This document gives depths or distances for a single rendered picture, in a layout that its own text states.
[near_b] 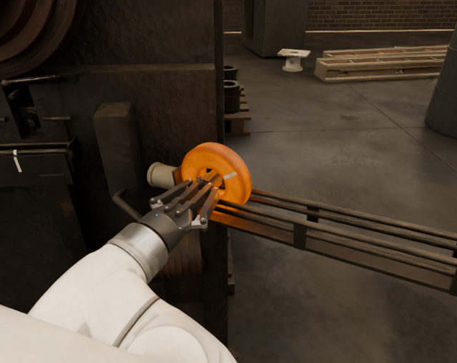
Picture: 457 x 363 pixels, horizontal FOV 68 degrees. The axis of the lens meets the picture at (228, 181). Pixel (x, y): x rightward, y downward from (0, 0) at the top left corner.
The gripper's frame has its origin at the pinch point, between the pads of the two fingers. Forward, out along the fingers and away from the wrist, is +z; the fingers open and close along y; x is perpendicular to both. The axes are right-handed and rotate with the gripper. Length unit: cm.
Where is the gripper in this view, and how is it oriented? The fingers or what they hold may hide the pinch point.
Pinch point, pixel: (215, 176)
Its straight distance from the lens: 69.7
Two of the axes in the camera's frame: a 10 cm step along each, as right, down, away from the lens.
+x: -0.5, -8.0, -6.0
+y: 8.6, 2.8, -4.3
